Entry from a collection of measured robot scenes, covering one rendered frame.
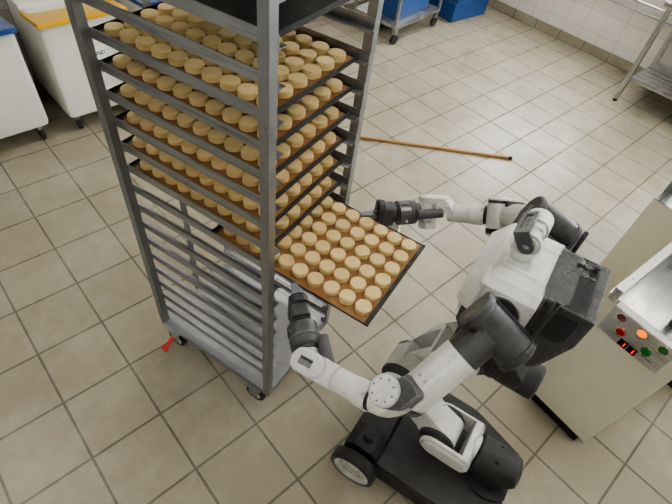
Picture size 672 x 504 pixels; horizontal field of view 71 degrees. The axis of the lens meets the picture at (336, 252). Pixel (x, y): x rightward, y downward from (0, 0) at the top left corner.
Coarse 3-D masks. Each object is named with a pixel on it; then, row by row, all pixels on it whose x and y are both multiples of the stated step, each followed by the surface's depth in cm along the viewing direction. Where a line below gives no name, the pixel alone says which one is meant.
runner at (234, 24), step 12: (168, 0) 102; (180, 0) 100; (192, 0) 99; (192, 12) 101; (204, 12) 99; (216, 12) 97; (216, 24) 99; (228, 24) 97; (240, 24) 96; (252, 24) 94; (252, 36) 96
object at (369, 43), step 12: (372, 0) 122; (372, 12) 124; (372, 36) 128; (372, 48) 131; (372, 60) 134; (360, 72) 136; (360, 96) 141; (360, 108) 144; (360, 120) 148; (360, 132) 153; (348, 168) 162; (348, 192) 170
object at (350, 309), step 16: (352, 224) 166; (384, 240) 162; (256, 256) 151; (304, 256) 154; (320, 256) 154; (384, 256) 157; (288, 272) 149; (320, 272) 150; (352, 272) 151; (384, 272) 153; (400, 272) 154; (320, 288) 146; (384, 288) 149; (336, 304) 143; (352, 304) 143
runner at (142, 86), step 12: (108, 72) 131; (120, 72) 128; (132, 84) 128; (144, 84) 125; (156, 96) 125; (168, 96) 123; (180, 108) 123; (192, 108) 120; (204, 120) 120; (216, 120) 118; (228, 132) 118; (240, 132) 116; (252, 144) 116; (276, 156) 114
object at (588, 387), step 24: (648, 288) 176; (600, 312) 179; (648, 312) 169; (600, 336) 184; (552, 360) 209; (576, 360) 198; (600, 360) 188; (624, 360) 179; (552, 384) 214; (576, 384) 203; (600, 384) 193; (624, 384) 183; (648, 384) 175; (552, 408) 221; (576, 408) 208; (600, 408) 198; (624, 408) 188; (576, 432) 214
